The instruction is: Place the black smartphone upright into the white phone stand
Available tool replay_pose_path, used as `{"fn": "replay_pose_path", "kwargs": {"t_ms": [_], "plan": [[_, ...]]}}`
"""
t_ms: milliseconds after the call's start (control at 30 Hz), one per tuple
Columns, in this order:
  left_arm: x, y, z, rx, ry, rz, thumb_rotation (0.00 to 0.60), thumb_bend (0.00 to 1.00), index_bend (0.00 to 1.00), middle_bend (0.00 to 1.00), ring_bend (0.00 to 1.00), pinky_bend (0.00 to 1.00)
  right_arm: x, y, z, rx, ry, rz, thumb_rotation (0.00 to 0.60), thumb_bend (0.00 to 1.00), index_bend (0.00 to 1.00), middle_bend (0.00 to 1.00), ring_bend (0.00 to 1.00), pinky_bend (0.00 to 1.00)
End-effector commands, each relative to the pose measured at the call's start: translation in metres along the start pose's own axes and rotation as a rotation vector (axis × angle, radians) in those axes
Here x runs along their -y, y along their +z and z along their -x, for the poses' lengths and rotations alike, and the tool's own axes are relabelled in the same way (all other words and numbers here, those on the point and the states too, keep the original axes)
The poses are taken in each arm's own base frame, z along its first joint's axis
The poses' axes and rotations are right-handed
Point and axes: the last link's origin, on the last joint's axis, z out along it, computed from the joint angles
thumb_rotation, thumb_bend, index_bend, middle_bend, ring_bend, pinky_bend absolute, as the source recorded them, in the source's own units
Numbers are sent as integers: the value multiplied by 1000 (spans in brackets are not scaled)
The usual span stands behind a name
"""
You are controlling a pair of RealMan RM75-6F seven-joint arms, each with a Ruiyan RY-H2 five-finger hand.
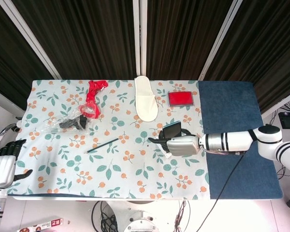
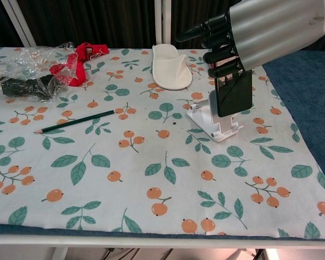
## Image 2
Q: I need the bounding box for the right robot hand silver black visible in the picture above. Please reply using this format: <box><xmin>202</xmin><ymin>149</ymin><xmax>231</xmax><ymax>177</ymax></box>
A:
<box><xmin>175</xmin><ymin>0</ymin><xmax>325</xmax><ymax>79</ymax></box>

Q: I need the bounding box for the black smartphone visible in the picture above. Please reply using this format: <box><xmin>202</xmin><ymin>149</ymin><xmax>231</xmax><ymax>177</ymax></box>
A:
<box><xmin>214</xmin><ymin>55</ymin><xmax>254</xmax><ymax>118</ymax></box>

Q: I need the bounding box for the white folding phone stand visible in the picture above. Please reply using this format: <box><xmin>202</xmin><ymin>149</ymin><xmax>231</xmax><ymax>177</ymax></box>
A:
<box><xmin>186</xmin><ymin>90</ymin><xmax>244</xmax><ymax>144</ymax></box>

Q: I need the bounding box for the white disposable slipper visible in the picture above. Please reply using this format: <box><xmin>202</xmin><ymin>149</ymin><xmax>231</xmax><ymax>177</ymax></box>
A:
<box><xmin>152</xmin><ymin>44</ymin><xmax>192</xmax><ymax>90</ymax></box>

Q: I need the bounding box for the dark pleated curtain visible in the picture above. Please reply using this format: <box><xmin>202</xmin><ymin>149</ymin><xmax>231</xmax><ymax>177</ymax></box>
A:
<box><xmin>0</xmin><ymin>0</ymin><xmax>325</xmax><ymax>52</ymax></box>

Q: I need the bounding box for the red fabric ribbon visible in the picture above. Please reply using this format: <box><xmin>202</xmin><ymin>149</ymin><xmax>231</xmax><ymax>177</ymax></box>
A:
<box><xmin>49</xmin><ymin>42</ymin><xmax>110</xmax><ymax>87</ymax></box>

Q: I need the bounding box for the orange fruit print tablecloth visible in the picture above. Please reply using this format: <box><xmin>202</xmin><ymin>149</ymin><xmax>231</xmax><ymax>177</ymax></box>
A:
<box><xmin>0</xmin><ymin>47</ymin><xmax>325</xmax><ymax>241</ymax></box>

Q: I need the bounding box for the dark green pencil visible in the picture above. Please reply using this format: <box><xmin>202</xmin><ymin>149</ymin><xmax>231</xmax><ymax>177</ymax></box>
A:
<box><xmin>33</xmin><ymin>109</ymin><xmax>116</xmax><ymax>134</ymax></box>

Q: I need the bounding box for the clear crumpled plastic bag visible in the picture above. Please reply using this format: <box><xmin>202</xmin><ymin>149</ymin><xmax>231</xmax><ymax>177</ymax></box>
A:
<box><xmin>0</xmin><ymin>41</ymin><xmax>85</xmax><ymax>103</ymax></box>

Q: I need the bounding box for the dark green bundle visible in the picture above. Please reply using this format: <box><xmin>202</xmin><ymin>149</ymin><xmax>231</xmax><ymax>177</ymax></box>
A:
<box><xmin>0</xmin><ymin>75</ymin><xmax>61</xmax><ymax>100</ymax></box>

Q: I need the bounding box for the white table leg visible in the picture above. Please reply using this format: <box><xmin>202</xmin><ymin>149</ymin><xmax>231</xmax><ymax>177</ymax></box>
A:
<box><xmin>51</xmin><ymin>246</ymin><xmax>69</xmax><ymax>260</ymax></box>

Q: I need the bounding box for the white upright frame post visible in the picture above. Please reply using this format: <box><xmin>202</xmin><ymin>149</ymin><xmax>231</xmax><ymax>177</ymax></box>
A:
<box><xmin>154</xmin><ymin>0</ymin><xmax>172</xmax><ymax>49</ymax></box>

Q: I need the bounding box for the white table edge rail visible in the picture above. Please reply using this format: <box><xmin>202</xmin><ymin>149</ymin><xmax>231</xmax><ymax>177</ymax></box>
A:
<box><xmin>0</xmin><ymin>231</ymin><xmax>325</xmax><ymax>250</ymax></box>

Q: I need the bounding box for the white slanted frame post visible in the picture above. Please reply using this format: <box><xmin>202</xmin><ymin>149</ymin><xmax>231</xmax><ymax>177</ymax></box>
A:
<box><xmin>1</xmin><ymin>0</ymin><xmax>37</xmax><ymax>48</ymax></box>

